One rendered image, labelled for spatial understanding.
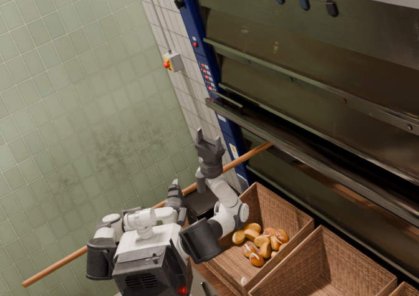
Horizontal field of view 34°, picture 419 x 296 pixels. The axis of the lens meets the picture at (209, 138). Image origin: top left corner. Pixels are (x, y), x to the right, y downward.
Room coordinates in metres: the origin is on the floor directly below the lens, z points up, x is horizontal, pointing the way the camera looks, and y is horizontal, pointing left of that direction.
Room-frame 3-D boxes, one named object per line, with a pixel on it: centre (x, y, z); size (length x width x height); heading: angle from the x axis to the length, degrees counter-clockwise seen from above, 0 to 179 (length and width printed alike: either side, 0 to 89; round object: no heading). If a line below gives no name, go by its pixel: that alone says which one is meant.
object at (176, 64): (3.89, 0.05, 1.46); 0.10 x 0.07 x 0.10; 19
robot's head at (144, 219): (2.28, 0.35, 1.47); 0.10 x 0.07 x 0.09; 74
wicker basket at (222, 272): (2.94, -0.04, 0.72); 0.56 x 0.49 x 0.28; 20
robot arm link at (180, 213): (2.53, 0.26, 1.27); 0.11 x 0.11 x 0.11; 74
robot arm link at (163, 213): (2.53, 0.31, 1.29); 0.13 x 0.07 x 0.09; 68
